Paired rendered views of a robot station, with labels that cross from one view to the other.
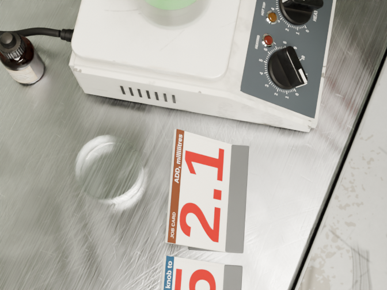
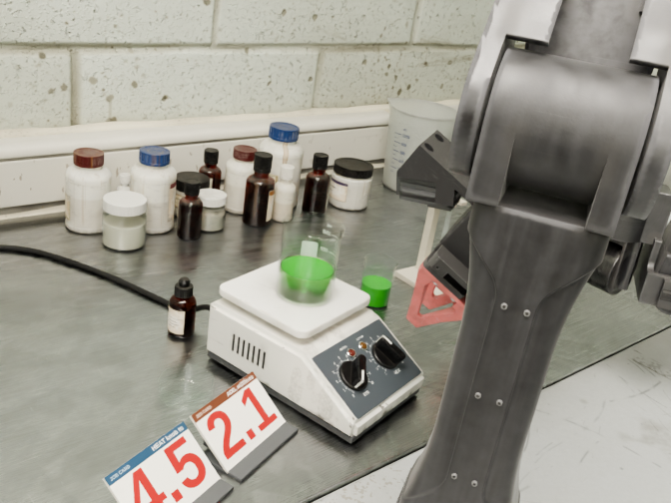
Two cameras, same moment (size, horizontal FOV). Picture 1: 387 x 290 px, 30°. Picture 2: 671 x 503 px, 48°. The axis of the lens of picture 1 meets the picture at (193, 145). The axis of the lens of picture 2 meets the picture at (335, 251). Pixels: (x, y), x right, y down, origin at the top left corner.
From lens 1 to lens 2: 0.48 m
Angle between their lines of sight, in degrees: 51
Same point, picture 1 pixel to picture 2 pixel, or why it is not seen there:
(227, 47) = (319, 323)
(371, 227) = not seen: outside the picture
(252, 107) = (314, 378)
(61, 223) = (124, 402)
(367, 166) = (383, 484)
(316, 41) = (388, 383)
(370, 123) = (403, 463)
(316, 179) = (335, 472)
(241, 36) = (334, 337)
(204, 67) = (296, 324)
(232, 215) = (252, 455)
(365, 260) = not seen: outside the picture
